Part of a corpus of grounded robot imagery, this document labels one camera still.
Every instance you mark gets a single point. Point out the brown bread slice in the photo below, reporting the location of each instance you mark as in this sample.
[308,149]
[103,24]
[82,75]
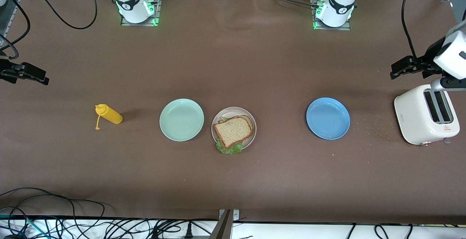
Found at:
[233,131]
[250,121]

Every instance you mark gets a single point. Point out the dark grey metal post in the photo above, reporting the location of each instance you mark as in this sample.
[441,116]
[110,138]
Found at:
[222,228]

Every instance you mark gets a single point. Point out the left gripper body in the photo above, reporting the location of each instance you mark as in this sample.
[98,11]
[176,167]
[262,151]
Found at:
[428,60]

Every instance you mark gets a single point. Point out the black power plug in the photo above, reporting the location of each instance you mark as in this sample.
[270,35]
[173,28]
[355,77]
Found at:
[188,231]

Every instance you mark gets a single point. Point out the grey metal table bracket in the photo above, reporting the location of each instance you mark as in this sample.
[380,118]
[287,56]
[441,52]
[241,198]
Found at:
[236,215]

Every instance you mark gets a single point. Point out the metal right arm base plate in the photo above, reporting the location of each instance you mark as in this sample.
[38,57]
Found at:
[157,13]

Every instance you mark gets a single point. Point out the white toaster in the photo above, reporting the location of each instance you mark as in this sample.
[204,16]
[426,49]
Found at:
[415,122]

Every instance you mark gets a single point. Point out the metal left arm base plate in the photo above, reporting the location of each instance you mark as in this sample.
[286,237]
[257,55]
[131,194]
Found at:
[347,28]

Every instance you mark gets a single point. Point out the beige plate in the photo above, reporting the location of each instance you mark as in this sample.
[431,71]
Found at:
[233,111]

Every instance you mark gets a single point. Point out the green lettuce leaf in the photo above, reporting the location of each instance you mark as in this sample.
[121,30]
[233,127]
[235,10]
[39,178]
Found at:
[229,148]

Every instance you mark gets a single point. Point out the yellow mustard squeeze bottle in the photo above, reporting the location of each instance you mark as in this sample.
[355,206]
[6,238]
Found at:
[111,115]

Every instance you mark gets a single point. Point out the blue plate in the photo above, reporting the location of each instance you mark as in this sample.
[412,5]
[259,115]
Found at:
[328,118]

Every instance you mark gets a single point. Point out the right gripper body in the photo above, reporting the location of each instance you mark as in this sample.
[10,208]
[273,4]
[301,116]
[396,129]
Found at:
[8,70]

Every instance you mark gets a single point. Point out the mint green plate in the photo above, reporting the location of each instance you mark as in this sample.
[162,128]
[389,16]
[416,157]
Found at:
[181,120]

